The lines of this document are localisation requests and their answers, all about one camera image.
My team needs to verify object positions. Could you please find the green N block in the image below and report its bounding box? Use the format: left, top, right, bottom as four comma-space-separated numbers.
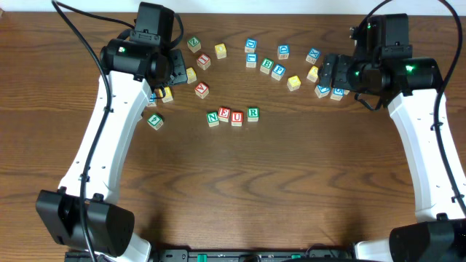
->
206, 111, 219, 127

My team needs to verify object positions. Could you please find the red E block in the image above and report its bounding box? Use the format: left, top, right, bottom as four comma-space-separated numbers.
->
218, 107, 231, 122

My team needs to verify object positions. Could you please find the red U block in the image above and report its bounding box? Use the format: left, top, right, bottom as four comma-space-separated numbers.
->
231, 111, 243, 127

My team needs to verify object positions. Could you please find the green R block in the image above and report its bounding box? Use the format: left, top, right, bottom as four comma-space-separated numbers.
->
248, 107, 259, 122

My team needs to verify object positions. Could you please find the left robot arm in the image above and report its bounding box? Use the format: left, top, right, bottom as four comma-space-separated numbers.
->
36, 2, 187, 261

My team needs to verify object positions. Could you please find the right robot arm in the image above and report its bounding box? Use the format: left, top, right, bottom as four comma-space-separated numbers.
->
318, 14, 465, 261

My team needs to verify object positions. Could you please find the yellow S block left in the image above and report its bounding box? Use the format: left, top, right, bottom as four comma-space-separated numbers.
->
186, 67, 197, 84

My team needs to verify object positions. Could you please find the yellow s block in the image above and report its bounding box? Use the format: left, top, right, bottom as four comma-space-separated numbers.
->
186, 67, 197, 84
307, 65, 319, 83

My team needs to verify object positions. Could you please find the blue 5 block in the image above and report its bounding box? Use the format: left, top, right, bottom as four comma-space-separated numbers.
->
331, 88, 344, 100

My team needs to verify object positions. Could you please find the yellow S block right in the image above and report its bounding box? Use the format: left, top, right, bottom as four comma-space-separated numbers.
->
307, 65, 319, 83

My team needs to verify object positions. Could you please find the blue T block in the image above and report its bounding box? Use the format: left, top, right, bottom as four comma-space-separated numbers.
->
315, 85, 331, 98

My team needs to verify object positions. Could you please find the yellow K block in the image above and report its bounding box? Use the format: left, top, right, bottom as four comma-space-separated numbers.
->
159, 87, 173, 103

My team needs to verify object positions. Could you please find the red A block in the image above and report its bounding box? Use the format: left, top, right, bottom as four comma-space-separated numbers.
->
194, 82, 210, 99

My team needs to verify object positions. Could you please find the blue X block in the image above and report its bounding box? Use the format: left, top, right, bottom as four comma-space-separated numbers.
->
305, 48, 321, 64

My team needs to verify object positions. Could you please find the red I block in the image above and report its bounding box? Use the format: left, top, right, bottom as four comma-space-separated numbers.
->
196, 54, 211, 71

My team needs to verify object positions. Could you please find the green Z block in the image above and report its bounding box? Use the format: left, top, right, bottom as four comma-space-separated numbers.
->
187, 36, 202, 53

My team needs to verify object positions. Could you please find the blue L block left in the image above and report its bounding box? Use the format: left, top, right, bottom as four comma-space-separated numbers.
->
147, 93, 157, 107

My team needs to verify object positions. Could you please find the blue l block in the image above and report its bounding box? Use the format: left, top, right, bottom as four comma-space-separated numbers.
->
246, 53, 258, 68
147, 93, 157, 107

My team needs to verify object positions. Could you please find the plain yellow block centre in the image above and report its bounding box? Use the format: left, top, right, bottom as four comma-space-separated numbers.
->
287, 76, 301, 92

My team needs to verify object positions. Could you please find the yellow O block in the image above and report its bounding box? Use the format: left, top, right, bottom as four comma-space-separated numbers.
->
214, 44, 227, 59

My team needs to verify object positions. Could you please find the green 4 block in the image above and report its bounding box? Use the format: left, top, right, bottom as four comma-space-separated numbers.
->
147, 114, 164, 130

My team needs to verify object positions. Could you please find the blue D block right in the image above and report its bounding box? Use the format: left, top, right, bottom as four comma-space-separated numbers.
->
277, 44, 290, 60

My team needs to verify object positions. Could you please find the blue d block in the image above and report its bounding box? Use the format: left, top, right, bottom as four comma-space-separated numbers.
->
277, 44, 290, 60
245, 39, 257, 53

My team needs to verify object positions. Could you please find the blue P block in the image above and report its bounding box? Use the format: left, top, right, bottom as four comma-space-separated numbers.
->
271, 64, 285, 81

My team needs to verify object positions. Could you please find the green B block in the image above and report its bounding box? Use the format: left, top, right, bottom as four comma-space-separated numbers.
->
260, 58, 274, 74

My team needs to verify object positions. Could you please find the blue L block centre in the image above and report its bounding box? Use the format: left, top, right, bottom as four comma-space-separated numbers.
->
246, 53, 258, 68

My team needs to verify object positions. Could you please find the blue D block top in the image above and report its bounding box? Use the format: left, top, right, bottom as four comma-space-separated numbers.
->
245, 39, 257, 53

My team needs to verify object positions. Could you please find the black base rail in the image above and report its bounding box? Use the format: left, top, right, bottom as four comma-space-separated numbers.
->
148, 247, 369, 262

